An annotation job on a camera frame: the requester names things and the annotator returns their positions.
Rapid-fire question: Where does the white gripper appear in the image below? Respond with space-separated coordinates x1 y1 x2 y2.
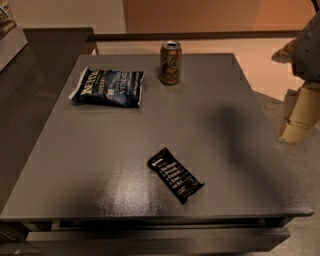
271 11 320 143

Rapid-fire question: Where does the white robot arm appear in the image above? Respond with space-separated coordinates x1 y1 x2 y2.
272 0 320 143

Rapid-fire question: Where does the grey table drawer front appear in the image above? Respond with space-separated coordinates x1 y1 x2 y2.
27 228 290 256

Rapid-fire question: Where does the black rxbar chocolate bar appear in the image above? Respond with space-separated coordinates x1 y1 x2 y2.
147 148 204 204

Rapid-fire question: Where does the box on side counter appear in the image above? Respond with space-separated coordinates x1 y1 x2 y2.
0 0 29 73

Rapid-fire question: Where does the blue chip bag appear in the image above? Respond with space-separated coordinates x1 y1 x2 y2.
69 67 144 108

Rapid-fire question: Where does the gold soda can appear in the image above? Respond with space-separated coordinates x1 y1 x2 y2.
160 40 182 85

